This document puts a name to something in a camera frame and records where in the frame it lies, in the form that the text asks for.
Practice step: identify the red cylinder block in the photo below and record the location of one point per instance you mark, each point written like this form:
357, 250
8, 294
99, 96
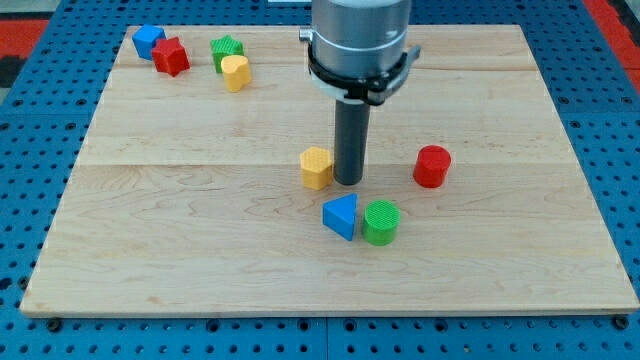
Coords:
432, 165

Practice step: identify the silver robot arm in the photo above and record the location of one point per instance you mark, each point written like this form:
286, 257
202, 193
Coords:
358, 39

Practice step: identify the yellow hexagon block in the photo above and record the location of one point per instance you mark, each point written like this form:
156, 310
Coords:
316, 168

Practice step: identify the blue triangle block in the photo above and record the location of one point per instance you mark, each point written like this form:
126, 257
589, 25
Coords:
339, 215

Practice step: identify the green cylinder block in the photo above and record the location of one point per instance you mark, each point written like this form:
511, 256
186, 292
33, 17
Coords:
380, 222

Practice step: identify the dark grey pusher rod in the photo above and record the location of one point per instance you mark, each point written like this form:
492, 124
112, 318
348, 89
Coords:
350, 138

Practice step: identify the wooden board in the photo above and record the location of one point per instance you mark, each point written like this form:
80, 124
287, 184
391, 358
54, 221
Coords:
186, 199

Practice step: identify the yellow heart block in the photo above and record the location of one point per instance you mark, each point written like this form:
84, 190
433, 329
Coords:
236, 72

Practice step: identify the green star block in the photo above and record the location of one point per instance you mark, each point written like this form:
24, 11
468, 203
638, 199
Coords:
223, 47

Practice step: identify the red star block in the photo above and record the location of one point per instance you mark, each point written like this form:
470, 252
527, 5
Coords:
170, 56

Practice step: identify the blue cube block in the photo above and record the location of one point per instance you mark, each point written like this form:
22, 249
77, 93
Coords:
145, 39

